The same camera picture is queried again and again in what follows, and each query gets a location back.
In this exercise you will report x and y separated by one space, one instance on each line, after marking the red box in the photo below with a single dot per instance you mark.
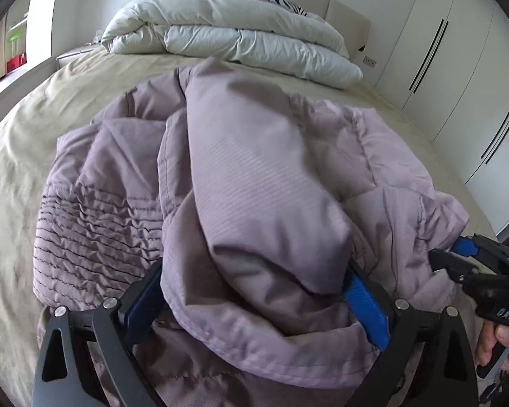
15 62

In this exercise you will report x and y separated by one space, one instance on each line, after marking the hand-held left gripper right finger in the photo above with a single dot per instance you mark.
367 305

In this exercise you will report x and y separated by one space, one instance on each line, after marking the mauve quilted hooded coat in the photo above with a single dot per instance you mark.
258 169

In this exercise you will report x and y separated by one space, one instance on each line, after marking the person's right hand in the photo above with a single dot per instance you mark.
490 345

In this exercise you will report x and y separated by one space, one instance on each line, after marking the green plastic item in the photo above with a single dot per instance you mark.
15 38

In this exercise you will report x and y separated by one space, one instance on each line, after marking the white folded duvet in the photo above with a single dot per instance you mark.
237 38

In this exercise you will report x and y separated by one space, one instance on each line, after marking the wall socket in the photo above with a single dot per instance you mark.
369 61

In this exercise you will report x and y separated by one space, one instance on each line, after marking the white wall shelf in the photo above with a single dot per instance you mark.
17 21

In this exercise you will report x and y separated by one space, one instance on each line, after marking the bed with beige sheet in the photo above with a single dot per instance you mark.
46 106

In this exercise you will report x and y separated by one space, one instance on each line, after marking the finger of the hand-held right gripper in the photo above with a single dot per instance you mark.
464 246
447 263

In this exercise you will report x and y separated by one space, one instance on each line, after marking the cream padded headboard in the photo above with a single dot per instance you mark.
343 25

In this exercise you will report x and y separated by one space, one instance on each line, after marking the white nightstand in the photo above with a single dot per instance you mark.
74 56

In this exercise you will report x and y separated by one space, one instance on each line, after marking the white wardrobe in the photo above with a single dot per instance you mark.
458 72

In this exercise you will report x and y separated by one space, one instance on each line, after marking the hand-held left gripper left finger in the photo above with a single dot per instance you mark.
142 301

